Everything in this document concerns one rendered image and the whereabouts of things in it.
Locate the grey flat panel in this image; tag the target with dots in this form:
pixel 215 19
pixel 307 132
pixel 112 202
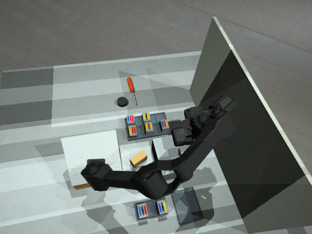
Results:
pixel 271 186

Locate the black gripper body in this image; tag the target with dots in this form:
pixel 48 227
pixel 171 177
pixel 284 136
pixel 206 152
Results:
pixel 181 138

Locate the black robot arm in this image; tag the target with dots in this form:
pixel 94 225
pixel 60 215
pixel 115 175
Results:
pixel 215 125

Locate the orange-handled screwdriver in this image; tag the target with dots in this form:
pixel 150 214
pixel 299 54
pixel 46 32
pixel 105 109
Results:
pixel 131 87

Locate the white label with blue, black and red stripes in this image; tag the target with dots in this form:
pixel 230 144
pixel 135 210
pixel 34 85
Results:
pixel 142 210

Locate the dark grey short cylinder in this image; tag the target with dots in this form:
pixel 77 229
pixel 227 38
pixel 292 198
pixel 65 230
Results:
pixel 122 101

